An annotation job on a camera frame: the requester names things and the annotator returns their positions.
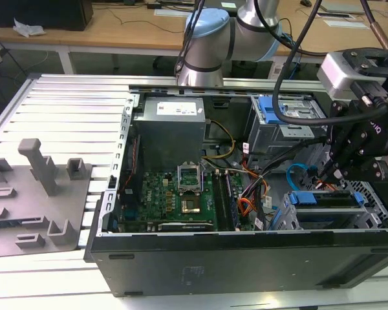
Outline orange red wires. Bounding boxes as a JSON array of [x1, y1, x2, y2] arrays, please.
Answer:
[[237, 197, 257, 216]]

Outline square chipset chip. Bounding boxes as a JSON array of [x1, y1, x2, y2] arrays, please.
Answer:
[[180, 199, 202, 215]]

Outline wooden desk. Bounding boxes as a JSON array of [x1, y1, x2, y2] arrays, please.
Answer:
[[0, 0, 388, 64]]

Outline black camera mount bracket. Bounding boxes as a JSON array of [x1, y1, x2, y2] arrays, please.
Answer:
[[341, 48, 388, 79]]

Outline blue flat data wire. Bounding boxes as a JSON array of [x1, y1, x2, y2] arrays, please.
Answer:
[[270, 206, 284, 231], [285, 163, 313, 195]]

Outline metal CPU socket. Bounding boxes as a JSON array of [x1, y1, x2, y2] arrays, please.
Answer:
[[177, 163, 204, 195]]

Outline black graphics card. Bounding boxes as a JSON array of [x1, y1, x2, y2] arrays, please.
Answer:
[[156, 220, 215, 232]]

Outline yellow black power wires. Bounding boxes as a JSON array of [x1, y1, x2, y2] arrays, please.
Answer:
[[201, 119, 237, 161]]

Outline hard disk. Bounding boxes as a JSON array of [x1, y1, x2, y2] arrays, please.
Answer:
[[287, 189, 365, 211]]

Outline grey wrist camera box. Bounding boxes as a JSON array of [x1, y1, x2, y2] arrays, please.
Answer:
[[316, 52, 371, 101]]

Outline black grey PC case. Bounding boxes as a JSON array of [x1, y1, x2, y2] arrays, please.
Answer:
[[83, 84, 388, 298]]

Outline white paper sheet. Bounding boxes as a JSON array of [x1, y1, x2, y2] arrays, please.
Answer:
[[322, 17, 370, 30], [154, 8, 195, 17]]

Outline black cable copper sleeve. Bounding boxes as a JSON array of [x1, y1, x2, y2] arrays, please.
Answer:
[[360, 0, 388, 50]]

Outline grey metal disk bay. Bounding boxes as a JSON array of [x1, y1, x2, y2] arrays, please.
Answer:
[[277, 180, 388, 232]]

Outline black RAM slot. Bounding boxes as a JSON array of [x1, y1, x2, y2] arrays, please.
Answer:
[[212, 170, 224, 231], [224, 170, 239, 232]]

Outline black box on desk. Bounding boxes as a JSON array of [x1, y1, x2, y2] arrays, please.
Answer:
[[0, 0, 94, 32]]

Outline thin black arm cables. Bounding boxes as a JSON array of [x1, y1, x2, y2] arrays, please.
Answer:
[[175, 0, 207, 81]]

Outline blue plastic drive latch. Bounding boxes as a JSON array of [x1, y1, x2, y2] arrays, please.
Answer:
[[258, 96, 287, 125]]

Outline grey optical drive cage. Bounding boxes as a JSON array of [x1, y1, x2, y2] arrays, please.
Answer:
[[248, 95, 328, 164]]

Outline black fan shroud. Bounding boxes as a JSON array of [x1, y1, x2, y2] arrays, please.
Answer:
[[118, 134, 144, 208]]

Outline grey power supply box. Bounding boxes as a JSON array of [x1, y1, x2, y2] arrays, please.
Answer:
[[133, 96, 208, 163]]

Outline crumpled white paper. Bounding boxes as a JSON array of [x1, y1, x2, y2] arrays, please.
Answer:
[[12, 17, 47, 38]]

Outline green motherboard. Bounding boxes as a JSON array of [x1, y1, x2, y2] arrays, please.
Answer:
[[116, 167, 256, 233]]

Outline thick black camera cable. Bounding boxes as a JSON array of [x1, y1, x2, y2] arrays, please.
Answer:
[[273, 0, 388, 126]]

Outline black wire bundle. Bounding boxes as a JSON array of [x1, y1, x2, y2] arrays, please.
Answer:
[[241, 135, 329, 201]]

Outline grey parts rack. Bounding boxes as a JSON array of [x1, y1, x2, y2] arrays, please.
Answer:
[[0, 138, 95, 259]]

